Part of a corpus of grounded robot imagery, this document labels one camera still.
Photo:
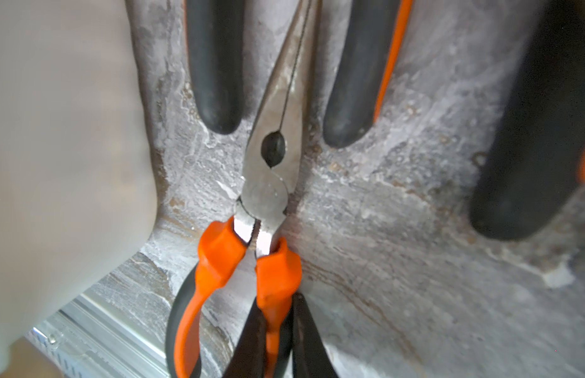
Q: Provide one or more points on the orange long nose pliers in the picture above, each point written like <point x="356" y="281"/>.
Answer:
<point x="270" y="171"/>

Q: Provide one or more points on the orange black pliers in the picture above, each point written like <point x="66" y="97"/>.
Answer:
<point x="374" y="39"/>

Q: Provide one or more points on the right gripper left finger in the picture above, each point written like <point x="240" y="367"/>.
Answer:
<point x="248" y="359"/>

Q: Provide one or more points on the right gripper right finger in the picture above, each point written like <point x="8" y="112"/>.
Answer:
<point x="309" y="356"/>

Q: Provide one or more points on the white plastic storage box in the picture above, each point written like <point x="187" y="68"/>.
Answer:
<point x="77" y="191"/>

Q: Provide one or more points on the aluminium front rail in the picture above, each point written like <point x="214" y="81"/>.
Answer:
<point x="90" y="337"/>

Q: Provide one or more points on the yellow black pliers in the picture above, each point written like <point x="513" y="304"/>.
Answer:
<point x="537" y="159"/>

